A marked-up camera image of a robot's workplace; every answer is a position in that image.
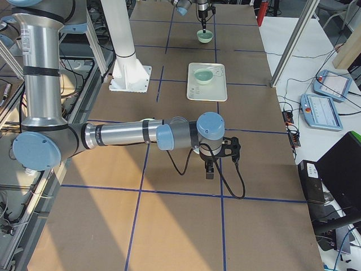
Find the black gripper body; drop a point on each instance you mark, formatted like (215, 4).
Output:
(208, 158)
(202, 13)

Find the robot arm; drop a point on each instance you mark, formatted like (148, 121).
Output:
(46, 138)
(182, 7)

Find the green bowl on tray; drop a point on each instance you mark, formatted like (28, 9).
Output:
(203, 76)

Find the red fire extinguisher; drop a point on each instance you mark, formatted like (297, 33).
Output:
(262, 12)

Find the pale green bear tray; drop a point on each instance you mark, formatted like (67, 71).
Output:
(215, 91)

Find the black box device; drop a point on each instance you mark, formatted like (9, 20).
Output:
(311, 182)

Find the near blue teach pendant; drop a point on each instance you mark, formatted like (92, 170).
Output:
(320, 112)

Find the blue teach pendant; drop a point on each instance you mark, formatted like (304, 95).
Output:
(320, 112)
(332, 84)

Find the black computer monitor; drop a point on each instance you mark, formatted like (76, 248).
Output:
(339, 169)

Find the far blue teach pendant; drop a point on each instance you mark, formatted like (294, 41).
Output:
(332, 84)

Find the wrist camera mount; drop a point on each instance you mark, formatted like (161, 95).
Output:
(230, 148)

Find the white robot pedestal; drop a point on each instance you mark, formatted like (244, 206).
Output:
(128, 75)

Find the aluminium frame post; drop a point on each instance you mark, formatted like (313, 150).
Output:
(300, 27)

